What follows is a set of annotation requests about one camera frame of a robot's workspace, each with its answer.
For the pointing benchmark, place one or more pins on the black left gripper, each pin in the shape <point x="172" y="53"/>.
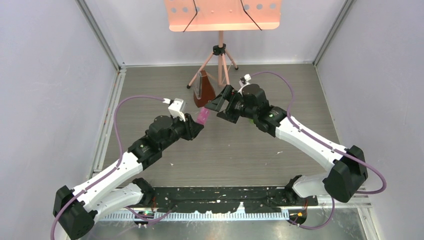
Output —
<point x="191" y="128"/>

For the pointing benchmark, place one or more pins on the brown wooden metronome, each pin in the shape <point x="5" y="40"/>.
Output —
<point x="203" y="91"/>

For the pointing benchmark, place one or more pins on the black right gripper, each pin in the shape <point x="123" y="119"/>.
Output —
<point x="231" y="95"/>

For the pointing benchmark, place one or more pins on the pink music stand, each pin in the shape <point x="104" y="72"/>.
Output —
<point x="222" y="16"/>

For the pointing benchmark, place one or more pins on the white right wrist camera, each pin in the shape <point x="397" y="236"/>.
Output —
<point x="244" y="81"/>

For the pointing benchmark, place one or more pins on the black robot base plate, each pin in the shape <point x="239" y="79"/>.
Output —
<point x="222" y="200"/>

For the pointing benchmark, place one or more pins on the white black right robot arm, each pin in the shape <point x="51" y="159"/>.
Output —
<point x="344" y="168"/>

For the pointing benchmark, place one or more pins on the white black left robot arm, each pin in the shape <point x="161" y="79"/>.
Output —
<point x="79" y="208"/>

